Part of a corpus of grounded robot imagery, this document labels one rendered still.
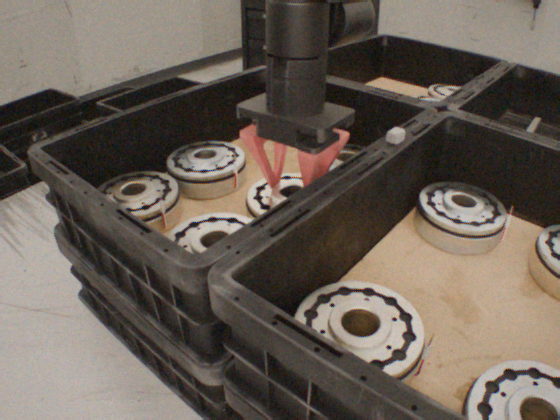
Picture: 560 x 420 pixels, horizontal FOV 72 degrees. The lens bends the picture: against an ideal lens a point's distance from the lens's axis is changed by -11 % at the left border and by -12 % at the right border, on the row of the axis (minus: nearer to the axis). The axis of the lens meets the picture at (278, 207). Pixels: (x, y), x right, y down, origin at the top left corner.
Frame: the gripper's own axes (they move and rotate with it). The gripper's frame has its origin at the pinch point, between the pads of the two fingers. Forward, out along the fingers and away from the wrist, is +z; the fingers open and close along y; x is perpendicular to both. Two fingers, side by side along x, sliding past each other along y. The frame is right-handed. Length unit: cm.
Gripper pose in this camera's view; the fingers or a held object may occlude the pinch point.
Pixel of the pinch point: (293, 187)
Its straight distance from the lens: 47.1
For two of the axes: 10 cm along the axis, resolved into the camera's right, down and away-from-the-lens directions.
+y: -8.1, -3.3, 4.9
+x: -5.9, 4.4, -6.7
